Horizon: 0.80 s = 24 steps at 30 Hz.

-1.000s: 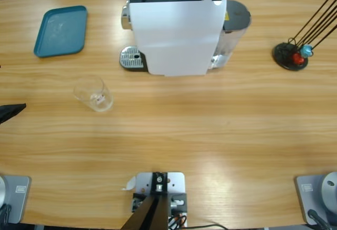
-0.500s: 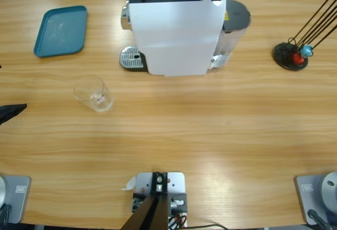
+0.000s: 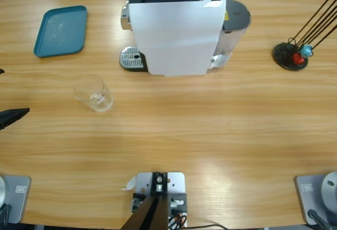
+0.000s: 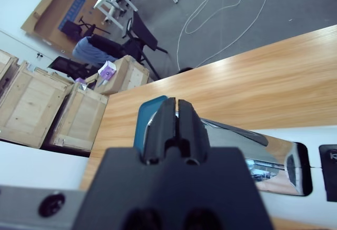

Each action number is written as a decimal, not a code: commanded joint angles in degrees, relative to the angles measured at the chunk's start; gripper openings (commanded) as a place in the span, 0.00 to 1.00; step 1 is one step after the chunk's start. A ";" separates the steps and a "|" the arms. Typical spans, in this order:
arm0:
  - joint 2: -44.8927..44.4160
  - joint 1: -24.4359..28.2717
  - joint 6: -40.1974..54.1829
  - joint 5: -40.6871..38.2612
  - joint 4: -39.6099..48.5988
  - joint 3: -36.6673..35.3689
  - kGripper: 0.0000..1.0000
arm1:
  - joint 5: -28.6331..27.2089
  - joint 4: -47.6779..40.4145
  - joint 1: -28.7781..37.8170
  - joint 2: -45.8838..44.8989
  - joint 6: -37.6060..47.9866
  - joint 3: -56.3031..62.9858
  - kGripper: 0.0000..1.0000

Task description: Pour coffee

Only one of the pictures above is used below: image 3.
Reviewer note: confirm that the white capsule coffee machine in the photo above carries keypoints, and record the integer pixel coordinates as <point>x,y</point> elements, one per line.
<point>173,35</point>

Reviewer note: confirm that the blue coffee capsule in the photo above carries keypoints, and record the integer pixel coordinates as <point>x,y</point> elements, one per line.
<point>307,51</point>

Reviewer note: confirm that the white mount block dark post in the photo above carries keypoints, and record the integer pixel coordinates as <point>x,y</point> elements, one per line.
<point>175,185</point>

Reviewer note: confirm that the arm grey base plate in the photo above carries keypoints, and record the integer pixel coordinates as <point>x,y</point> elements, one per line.
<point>313,195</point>
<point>15,198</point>

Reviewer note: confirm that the white tape scrap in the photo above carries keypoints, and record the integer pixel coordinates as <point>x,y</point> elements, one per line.
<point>129,184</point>

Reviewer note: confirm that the clear drinking glass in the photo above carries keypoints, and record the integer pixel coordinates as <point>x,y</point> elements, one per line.
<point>94,95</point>

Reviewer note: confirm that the red coffee capsule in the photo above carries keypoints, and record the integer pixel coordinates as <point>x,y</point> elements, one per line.
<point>298,59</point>

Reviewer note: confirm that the teal plastic tray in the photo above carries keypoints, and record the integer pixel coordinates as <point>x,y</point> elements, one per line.
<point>61,31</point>

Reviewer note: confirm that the black capsule holder with rods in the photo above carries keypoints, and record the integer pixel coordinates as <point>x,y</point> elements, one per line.
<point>283,53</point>

